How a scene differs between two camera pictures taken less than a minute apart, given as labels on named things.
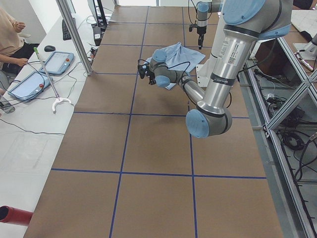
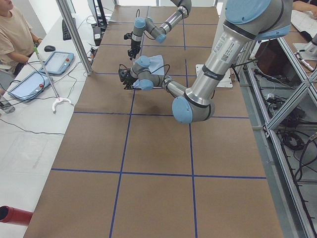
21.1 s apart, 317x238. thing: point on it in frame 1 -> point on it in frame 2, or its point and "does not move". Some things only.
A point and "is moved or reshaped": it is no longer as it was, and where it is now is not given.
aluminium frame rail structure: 280,90 does not move
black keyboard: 66,33 does not move
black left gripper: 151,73 -> 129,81
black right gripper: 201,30 -> 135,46
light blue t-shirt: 178,57 is moved or reshaped
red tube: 11,215 does not move
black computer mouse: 49,48 does not move
